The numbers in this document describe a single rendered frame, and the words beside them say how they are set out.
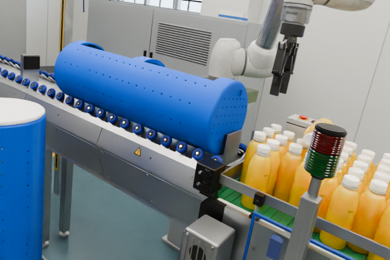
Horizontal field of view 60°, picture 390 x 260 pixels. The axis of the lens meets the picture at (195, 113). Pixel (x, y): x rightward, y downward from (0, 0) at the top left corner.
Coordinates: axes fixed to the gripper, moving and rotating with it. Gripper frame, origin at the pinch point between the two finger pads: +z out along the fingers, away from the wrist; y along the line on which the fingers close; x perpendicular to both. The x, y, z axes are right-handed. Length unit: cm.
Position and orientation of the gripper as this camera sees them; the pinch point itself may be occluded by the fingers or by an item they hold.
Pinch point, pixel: (280, 85)
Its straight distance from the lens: 117.1
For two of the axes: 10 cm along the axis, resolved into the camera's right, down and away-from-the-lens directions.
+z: -1.5, 9.5, 2.8
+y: -5.7, 1.5, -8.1
